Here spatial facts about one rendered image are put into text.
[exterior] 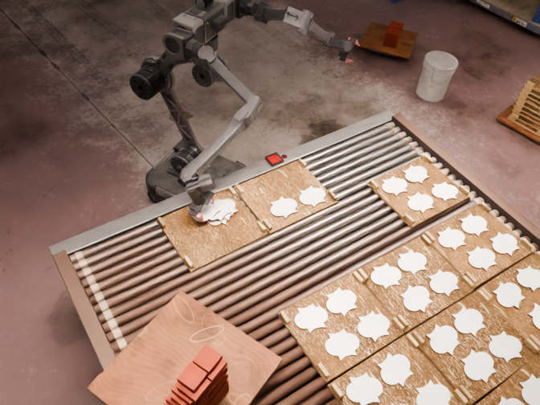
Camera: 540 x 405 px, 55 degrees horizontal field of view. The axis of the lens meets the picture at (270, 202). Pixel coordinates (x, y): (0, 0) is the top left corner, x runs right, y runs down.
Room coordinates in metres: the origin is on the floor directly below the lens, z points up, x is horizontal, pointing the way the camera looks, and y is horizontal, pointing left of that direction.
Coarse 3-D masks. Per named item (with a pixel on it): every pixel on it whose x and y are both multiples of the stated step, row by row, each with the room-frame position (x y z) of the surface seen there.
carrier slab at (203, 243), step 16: (224, 192) 1.78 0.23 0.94; (240, 208) 1.68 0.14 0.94; (176, 224) 1.55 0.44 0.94; (192, 224) 1.55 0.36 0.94; (208, 224) 1.56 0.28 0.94; (240, 224) 1.58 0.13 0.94; (256, 224) 1.59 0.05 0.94; (176, 240) 1.45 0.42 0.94; (192, 240) 1.46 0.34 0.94; (208, 240) 1.47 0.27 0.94; (224, 240) 1.47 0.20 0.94; (240, 240) 1.48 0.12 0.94; (256, 240) 1.50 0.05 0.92; (192, 256) 1.37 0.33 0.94; (208, 256) 1.38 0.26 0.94; (224, 256) 1.39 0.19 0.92; (192, 272) 1.29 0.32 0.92
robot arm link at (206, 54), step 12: (204, 48) 2.19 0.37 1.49; (204, 60) 2.14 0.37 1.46; (216, 60) 2.14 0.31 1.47; (216, 72) 2.09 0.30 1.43; (228, 72) 2.08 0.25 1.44; (228, 84) 2.03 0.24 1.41; (240, 84) 2.01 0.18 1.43; (240, 96) 1.96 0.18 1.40; (252, 96) 1.94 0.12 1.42; (252, 108) 1.88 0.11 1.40; (252, 120) 1.88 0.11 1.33
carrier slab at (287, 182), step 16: (272, 176) 1.92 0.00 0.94; (288, 176) 1.93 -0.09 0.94; (304, 176) 1.94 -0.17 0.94; (256, 192) 1.80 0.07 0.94; (272, 192) 1.81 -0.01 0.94; (288, 192) 1.82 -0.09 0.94; (256, 208) 1.69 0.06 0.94; (304, 208) 1.72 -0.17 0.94; (320, 208) 1.72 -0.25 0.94; (272, 224) 1.60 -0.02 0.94; (288, 224) 1.60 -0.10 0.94
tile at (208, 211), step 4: (208, 204) 1.65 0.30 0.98; (216, 204) 1.66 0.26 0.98; (204, 208) 1.62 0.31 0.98; (208, 208) 1.63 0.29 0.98; (212, 208) 1.63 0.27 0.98; (216, 208) 1.63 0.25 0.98; (200, 212) 1.60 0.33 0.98; (204, 212) 1.60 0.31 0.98; (208, 212) 1.60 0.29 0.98; (212, 212) 1.60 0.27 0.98; (216, 212) 1.61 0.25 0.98; (204, 216) 1.58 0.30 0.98; (208, 216) 1.58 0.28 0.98; (212, 216) 1.58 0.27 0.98; (196, 220) 1.55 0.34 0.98; (200, 220) 1.55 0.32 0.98; (204, 220) 1.55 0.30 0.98; (212, 220) 1.56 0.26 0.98
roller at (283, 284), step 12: (384, 228) 1.64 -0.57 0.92; (396, 228) 1.66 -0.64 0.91; (360, 240) 1.56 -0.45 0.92; (372, 240) 1.57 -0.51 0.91; (336, 252) 1.47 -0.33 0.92; (348, 252) 1.48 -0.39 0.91; (312, 264) 1.40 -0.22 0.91; (324, 264) 1.40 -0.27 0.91; (288, 276) 1.32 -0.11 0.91; (300, 276) 1.32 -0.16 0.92; (276, 288) 1.25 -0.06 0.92; (252, 300) 1.18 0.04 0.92; (228, 312) 1.11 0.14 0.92; (240, 312) 1.13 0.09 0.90
